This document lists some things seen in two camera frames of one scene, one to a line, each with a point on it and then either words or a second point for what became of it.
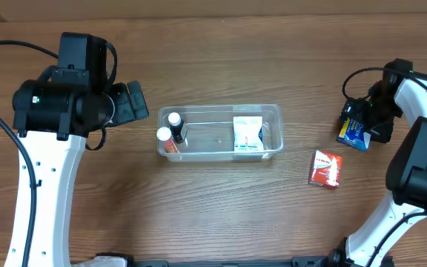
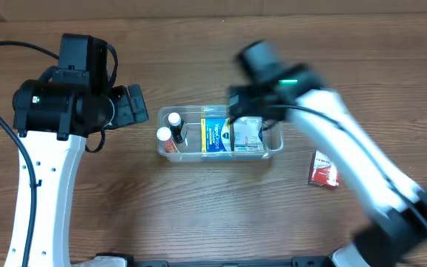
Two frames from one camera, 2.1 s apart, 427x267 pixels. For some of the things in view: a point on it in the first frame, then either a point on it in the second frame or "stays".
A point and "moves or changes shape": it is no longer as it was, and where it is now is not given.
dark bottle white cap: (176, 127) stays
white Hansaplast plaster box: (246, 133) stays
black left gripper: (125, 107) stays
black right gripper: (364, 116) → (238, 102)
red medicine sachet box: (326, 169) stays
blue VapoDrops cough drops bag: (351, 133) moves or changes shape
